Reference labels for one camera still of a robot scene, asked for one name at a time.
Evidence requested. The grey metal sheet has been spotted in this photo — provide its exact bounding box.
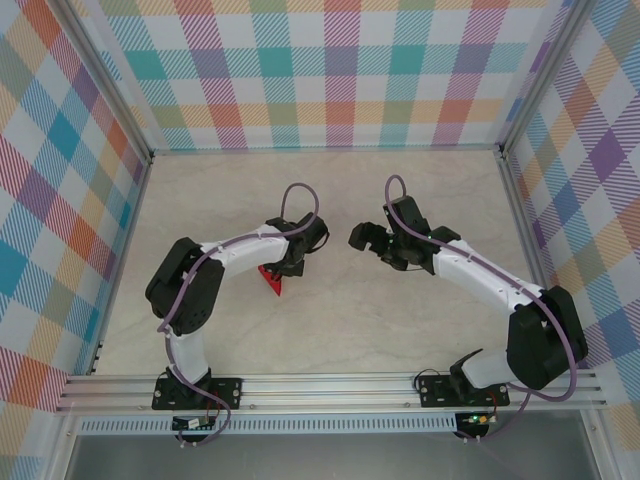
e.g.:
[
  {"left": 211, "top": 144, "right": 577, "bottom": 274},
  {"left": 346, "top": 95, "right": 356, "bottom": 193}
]
[{"left": 47, "top": 412, "right": 616, "bottom": 480}]

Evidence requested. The circuit board with green light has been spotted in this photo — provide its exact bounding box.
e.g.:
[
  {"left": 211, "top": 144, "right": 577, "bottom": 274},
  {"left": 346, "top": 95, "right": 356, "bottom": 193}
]
[{"left": 460, "top": 412, "right": 497, "bottom": 429}]

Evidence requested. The dark small circuit board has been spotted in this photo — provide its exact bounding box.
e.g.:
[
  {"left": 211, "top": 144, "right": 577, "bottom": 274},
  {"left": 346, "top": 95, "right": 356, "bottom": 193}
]
[{"left": 171, "top": 416, "right": 217, "bottom": 432}]

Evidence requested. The thin black left gripper cable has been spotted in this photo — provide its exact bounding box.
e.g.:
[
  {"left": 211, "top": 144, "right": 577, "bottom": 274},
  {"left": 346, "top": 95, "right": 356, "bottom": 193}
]
[{"left": 299, "top": 229, "right": 332, "bottom": 257}]

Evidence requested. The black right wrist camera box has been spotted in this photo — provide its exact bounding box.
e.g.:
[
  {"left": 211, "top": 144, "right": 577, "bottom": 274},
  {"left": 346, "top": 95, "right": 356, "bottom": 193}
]
[{"left": 382, "top": 196, "right": 430, "bottom": 237}]

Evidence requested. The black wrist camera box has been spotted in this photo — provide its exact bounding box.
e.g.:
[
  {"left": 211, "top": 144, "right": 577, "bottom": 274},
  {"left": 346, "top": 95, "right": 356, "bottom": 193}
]
[
  {"left": 382, "top": 196, "right": 430, "bottom": 237},
  {"left": 294, "top": 212, "right": 331, "bottom": 251}
]

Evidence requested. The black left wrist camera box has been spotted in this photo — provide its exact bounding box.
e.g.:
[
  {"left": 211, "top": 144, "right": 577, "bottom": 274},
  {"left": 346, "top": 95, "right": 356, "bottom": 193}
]
[{"left": 294, "top": 212, "right": 331, "bottom": 251}]

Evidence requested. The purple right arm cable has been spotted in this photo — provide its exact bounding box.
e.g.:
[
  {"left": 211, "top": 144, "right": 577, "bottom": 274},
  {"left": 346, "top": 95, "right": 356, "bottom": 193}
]
[{"left": 383, "top": 173, "right": 576, "bottom": 444}]

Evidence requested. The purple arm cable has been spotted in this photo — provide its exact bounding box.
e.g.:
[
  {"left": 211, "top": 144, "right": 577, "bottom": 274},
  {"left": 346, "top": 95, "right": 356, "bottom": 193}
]
[
  {"left": 383, "top": 173, "right": 576, "bottom": 444},
  {"left": 157, "top": 182, "right": 322, "bottom": 448}
]

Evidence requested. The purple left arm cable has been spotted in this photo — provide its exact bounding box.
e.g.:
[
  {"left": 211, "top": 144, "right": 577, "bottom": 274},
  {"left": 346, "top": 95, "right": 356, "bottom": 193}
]
[{"left": 157, "top": 182, "right": 322, "bottom": 448}]

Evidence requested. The long aluminium table edge rail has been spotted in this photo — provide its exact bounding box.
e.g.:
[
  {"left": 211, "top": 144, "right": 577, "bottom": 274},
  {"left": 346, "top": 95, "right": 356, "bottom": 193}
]
[{"left": 149, "top": 143, "right": 505, "bottom": 157}]

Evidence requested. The aluminium table side rail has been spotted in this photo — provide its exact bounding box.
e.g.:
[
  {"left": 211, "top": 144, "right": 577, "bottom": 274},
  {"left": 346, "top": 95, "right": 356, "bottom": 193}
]
[
  {"left": 87, "top": 154, "right": 155, "bottom": 376},
  {"left": 497, "top": 149, "right": 571, "bottom": 371}
]

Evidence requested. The wide aluminium mounting rail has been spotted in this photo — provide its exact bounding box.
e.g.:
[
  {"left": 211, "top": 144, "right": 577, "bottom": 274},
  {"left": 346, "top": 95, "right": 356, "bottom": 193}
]
[{"left": 54, "top": 369, "right": 609, "bottom": 415}]

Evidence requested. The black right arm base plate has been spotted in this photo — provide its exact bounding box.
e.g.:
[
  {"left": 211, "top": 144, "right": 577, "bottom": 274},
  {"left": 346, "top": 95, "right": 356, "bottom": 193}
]
[{"left": 415, "top": 372, "right": 511, "bottom": 409}]

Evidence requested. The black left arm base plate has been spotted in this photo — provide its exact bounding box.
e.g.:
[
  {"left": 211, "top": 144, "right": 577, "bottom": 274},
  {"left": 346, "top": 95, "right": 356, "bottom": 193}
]
[{"left": 152, "top": 377, "right": 245, "bottom": 411}]

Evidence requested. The slotted white cable tray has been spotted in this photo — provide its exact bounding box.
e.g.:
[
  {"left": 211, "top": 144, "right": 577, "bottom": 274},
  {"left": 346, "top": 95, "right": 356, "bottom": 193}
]
[{"left": 77, "top": 413, "right": 459, "bottom": 437}]

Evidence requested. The aluminium frame post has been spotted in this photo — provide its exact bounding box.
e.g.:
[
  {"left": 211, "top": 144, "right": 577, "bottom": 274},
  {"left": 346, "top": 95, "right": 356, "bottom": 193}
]
[
  {"left": 498, "top": 0, "right": 599, "bottom": 159},
  {"left": 52, "top": 0, "right": 154, "bottom": 166}
]

